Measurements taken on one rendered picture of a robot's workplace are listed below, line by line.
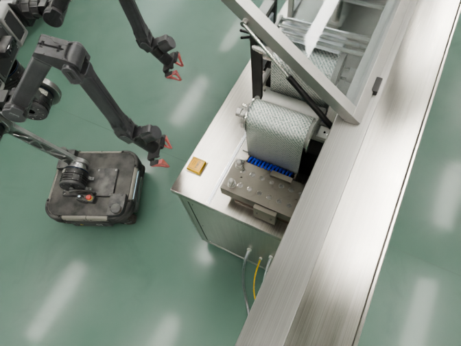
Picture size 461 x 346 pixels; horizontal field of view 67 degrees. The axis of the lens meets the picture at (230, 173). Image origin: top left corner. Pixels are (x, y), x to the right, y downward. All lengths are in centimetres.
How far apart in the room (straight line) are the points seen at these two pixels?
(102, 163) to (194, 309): 122
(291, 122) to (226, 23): 253
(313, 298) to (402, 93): 72
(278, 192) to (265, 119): 33
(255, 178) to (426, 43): 80
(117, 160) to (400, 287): 210
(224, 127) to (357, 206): 96
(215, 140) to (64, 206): 131
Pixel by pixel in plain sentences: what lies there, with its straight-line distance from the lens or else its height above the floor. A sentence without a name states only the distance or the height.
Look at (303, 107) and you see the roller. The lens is 145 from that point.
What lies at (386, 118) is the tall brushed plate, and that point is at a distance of 121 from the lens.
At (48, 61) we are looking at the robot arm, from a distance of 118.
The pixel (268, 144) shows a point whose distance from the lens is 141.
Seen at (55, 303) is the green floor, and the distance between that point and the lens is 276.
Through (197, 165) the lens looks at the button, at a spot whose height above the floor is 92.
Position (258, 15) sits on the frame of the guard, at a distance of 79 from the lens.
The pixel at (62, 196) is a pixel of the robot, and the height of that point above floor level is 24.
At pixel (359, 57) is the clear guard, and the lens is 99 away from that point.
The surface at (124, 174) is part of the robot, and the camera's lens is 259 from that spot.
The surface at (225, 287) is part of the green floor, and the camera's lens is 241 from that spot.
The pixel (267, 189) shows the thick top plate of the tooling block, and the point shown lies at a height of 103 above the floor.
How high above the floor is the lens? 237
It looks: 62 degrees down
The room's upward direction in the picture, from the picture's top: 11 degrees counter-clockwise
